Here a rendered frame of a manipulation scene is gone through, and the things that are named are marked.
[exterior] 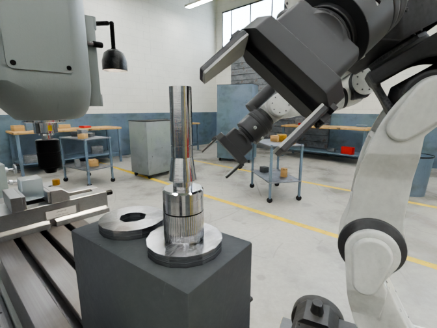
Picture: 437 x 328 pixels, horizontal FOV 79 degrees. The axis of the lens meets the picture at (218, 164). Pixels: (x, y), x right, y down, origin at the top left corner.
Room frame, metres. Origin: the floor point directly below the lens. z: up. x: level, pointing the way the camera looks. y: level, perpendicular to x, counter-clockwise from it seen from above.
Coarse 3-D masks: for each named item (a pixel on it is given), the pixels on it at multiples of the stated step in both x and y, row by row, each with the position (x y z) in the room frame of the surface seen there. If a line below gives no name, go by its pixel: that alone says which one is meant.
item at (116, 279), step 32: (96, 224) 0.36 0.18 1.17; (128, 224) 0.33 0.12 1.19; (160, 224) 0.34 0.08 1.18; (96, 256) 0.30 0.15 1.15; (128, 256) 0.27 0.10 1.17; (160, 256) 0.25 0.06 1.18; (192, 256) 0.25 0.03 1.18; (224, 256) 0.27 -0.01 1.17; (96, 288) 0.31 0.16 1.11; (128, 288) 0.26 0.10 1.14; (160, 288) 0.23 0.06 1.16; (192, 288) 0.22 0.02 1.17; (224, 288) 0.26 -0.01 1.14; (96, 320) 0.31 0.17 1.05; (128, 320) 0.27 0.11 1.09; (160, 320) 0.23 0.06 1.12; (192, 320) 0.21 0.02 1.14; (224, 320) 0.26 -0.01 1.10
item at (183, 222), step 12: (168, 204) 0.27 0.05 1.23; (180, 204) 0.27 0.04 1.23; (192, 204) 0.27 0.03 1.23; (168, 216) 0.27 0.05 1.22; (180, 216) 0.27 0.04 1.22; (192, 216) 0.27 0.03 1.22; (168, 228) 0.28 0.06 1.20; (180, 228) 0.27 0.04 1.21; (192, 228) 0.27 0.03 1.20; (168, 240) 0.28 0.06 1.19; (180, 240) 0.27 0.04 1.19; (192, 240) 0.27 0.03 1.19
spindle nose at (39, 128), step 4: (36, 124) 0.59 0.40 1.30; (40, 124) 0.59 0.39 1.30; (44, 124) 0.59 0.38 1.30; (48, 124) 0.60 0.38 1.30; (52, 124) 0.60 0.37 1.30; (56, 124) 0.62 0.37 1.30; (36, 128) 0.59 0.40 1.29; (40, 128) 0.59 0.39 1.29; (44, 128) 0.59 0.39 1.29; (52, 128) 0.60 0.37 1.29; (56, 128) 0.61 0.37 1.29; (36, 132) 0.59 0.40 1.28; (40, 132) 0.59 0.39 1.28; (44, 132) 0.59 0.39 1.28; (48, 132) 0.60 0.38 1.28; (52, 132) 0.60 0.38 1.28; (56, 132) 0.61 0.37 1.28
